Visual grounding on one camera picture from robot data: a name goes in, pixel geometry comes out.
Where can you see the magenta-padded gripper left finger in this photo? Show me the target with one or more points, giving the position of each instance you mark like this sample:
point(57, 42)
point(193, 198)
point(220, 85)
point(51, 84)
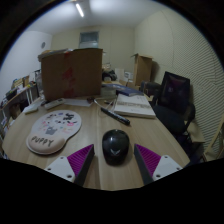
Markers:
point(79, 160)

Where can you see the black office chair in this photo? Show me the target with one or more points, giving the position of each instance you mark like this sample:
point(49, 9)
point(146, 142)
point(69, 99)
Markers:
point(173, 96)

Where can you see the black computer mouse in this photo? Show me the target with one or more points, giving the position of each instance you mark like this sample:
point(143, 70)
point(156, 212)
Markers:
point(115, 146)

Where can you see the white paper sheet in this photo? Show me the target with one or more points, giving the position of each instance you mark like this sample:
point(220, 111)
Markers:
point(78, 102)

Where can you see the round wall clock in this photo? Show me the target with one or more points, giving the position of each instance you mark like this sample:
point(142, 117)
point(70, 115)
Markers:
point(43, 45)

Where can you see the black marker pen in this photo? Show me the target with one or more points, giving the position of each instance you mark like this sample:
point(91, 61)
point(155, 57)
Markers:
point(115, 116)

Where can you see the dark suitcase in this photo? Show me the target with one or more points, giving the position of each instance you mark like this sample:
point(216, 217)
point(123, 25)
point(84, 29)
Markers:
point(151, 88)

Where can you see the blue book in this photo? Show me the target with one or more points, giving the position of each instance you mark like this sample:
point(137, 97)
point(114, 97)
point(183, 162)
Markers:
point(128, 90)

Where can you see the cluttered shelf unit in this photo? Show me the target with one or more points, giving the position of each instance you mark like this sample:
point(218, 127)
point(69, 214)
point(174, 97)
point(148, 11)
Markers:
point(18, 95)

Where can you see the round printed mouse pad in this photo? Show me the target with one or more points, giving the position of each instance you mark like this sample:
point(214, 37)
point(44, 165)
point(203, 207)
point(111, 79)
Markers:
point(55, 128)

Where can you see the white book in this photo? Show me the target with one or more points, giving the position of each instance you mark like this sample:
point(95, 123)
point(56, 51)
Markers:
point(135, 106)

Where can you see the grey door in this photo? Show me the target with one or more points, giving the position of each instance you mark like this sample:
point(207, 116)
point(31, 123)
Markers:
point(89, 40)

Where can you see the flat white remote control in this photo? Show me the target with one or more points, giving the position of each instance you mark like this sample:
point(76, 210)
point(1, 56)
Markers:
point(33, 108)

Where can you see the tall open cardboard box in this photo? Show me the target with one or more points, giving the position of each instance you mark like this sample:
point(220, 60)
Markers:
point(142, 70)

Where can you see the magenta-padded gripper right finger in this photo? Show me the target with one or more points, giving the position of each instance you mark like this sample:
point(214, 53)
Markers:
point(149, 159)

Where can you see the ceiling tube light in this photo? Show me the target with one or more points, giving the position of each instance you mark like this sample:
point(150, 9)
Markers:
point(79, 10)

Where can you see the large brown cardboard box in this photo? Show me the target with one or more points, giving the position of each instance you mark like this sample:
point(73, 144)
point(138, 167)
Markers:
point(75, 73)

